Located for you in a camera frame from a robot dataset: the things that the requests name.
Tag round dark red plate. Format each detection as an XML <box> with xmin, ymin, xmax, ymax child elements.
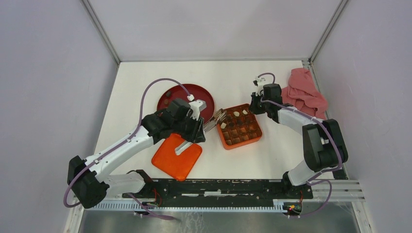
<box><xmin>157</xmin><ymin>83</ymin><xmax>215</xmax><ymax>122</ymax></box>

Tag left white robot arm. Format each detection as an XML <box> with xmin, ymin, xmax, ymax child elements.
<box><xmin>67</xmin><ymin>98</ymin><xmax>206</xmax><ymax>209</ymax></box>

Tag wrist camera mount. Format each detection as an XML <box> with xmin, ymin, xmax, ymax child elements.
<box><xmin>253</xmin><ymin>76</ymin><xmax>266</xmax><ymax>96</ymax></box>
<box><xmin>187</xmin><ymin>94</ymin><xmax>207</xmax><ymax>120</ymax></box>

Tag orange box lid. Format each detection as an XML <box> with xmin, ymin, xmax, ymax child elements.
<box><xmin>151</xmin><ymin>133</ymin><xmax>203</xmax><ymax>181</ymax></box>

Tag metal serving tongs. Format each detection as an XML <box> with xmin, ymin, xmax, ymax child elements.
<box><xmin>175</xmin><ymin>109</ymin><xmax>227</xmax><ymax>155</ymax></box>

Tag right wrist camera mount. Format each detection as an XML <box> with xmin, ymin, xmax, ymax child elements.
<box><xmin>253</xmin><ymin>76</ymin><xmax>266</xmax><ymax>96</ymax></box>

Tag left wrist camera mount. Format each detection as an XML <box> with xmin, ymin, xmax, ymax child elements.
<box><xmin>187</xmin><ymin>94</ymin><xmax>207</xmax><ymax>120</ymax></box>

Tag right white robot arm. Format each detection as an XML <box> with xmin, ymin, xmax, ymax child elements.
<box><xmin>249</xmin><ymin>81</ymin><xmax>348</xmax><ymax>198</ymax></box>

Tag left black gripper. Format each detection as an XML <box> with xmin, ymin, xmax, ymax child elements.
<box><xmin>172</xmin><ymin>112</ymin><xmax>206</xmax><ymax>143</ymax></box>

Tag orange compartment chocolate box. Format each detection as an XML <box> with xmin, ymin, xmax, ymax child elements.
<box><xmin>217</xmin><ymin>103</ymin><xmax>263</xmax><ymax>150</ymax></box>

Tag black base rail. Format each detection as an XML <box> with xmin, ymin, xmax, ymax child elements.
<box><xmin>133</xmin><ymin>179</ymin><xmax>313</xmax><ymax>208</ymax></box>

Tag pink cloth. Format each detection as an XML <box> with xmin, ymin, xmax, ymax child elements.
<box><xmin>281</xmin><ymin>68</ymin><xmax>328</xmax><ymax>119</ymax></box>

